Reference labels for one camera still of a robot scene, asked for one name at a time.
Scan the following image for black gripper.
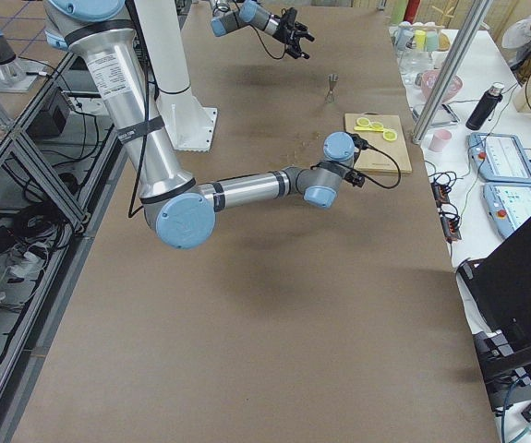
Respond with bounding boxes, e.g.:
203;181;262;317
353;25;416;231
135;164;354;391
344;169;365;187
272;15;315;59

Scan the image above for steel jigger shaker cup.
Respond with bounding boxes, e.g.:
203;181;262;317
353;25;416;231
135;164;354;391
326;74;338;102

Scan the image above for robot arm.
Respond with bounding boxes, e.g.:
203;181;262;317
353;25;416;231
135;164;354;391
209;1;315;60
44;1;366;249

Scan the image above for pink cup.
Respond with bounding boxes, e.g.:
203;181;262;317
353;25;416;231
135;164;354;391
428;129;453;152

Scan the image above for bamboo cutting board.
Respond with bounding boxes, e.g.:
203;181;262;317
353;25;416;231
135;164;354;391
344;113;412;174

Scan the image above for yellow plastic knife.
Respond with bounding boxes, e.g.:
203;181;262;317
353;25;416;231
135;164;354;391
354;126;386;133

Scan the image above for lemon slice lower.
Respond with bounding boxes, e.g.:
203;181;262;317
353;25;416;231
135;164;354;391
382;130;398;141

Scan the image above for lemon slice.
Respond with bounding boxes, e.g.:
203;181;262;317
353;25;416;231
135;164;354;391
356;117;370;127
369;121;384;131
382;130;398;141

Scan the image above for lemon slice middle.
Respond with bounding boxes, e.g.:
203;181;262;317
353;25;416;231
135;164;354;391
369;121;384;131

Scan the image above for lemon slice upper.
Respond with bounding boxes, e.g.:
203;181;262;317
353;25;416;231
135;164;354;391
356;117;370;127

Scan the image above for pink bowl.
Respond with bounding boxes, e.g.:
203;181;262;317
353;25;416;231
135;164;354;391
419;69;464;103

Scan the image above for teach pendant far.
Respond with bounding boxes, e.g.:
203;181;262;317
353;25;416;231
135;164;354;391
466;132;531;185

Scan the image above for teach pendant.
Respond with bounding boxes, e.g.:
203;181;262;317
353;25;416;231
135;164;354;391
466;132;531;185
482;182;531;239

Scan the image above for black water bottle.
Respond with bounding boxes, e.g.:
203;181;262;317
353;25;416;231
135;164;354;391
465;82;504;131

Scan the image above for teach pendant near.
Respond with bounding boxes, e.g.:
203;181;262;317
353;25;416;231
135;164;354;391
482;182;531;239

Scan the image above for black computer monitor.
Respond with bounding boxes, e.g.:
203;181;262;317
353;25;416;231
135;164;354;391
456;214;531;407

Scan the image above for person in yellow shirt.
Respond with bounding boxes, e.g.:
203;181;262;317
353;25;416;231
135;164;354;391
500;0;531;84

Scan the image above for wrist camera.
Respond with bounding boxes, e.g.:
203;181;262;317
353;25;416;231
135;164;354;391
281;7;297;23
350;134;370;150

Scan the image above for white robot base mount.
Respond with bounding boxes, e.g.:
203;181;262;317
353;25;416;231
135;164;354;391
135;0;218;152

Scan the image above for aluminium frame post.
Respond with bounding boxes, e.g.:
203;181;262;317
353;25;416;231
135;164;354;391
411;0;493;145

